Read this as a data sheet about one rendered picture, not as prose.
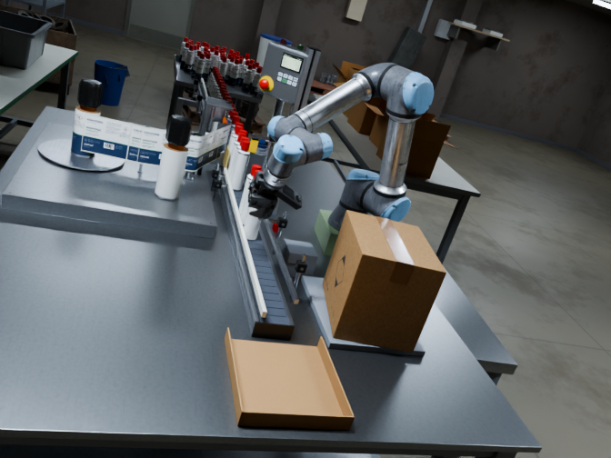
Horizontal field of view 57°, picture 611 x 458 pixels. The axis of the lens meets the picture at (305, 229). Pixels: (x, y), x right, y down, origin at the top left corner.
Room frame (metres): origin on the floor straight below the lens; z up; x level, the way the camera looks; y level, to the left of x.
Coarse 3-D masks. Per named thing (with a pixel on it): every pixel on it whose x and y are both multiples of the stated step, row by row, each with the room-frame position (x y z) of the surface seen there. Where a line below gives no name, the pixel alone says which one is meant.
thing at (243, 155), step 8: (248, 144) 2.15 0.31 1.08; (240, 152) 2.14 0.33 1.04; (248, 152) 2.16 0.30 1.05; (240, 160) 2.14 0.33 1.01; (248, 160) 2.16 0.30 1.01; (240, 168) 2.14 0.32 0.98; (232, 176) 2.15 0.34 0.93; (240, 176) 2.14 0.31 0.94; (232, 184) 2.14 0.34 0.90; (240, 184) 2.15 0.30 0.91
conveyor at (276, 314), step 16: (240, 192) 2.14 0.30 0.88; (240, 240) 1.71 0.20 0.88; (256, 240) 1.74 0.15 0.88; (256, 256) 1.63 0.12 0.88; (256, 272) 1.52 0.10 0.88; (272, 272) 1.55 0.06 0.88; (272, 288) 1.46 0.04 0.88; (256, 304) 1.34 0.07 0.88; (272, 304) 1.37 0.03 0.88; (272, 320) 1.29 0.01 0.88; (288, 320) 1.31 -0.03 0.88
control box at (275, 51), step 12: (276, 48) 2.15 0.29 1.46; (288, 48) 2.15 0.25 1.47; (276, 60) 2.15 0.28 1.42; (264, 72) 2.16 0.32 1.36; (276, 72) 2.14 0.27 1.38; (288, 72) 2.13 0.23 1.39; (300, 72) 2.12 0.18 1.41; (276, 84) 2.14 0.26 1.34; (276, 96) 2.14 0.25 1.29; (288, 96) 2.13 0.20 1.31
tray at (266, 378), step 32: (256, 352) 1.20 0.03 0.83; (288, 352) 1.24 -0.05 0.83; (320, 352) 1.27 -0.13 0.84; (256, 384) 1.08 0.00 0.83; (288, 384) 1.11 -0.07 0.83; (320, 384) 1.15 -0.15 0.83; (256, 416) 0.95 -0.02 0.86; (288, 416) 0.97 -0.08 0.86; (320, 416) 0.99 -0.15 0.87; (352, 416) 1.02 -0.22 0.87
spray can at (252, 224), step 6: (252, 210) 1.72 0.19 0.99; (246, 216) 1.74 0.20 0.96; (252, 216) 1.72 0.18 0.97; (246, 222) 1.73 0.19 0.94; (252, 222) 1.72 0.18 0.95; (258, 222) 1.73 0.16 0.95; (246, 228) 1.72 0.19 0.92; (252, 228) 1.72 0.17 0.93; (258, 228) 1.74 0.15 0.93; (246, 234) 1.72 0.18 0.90; (252, 234) 1.72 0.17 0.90; (252, 240) 1.73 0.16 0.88
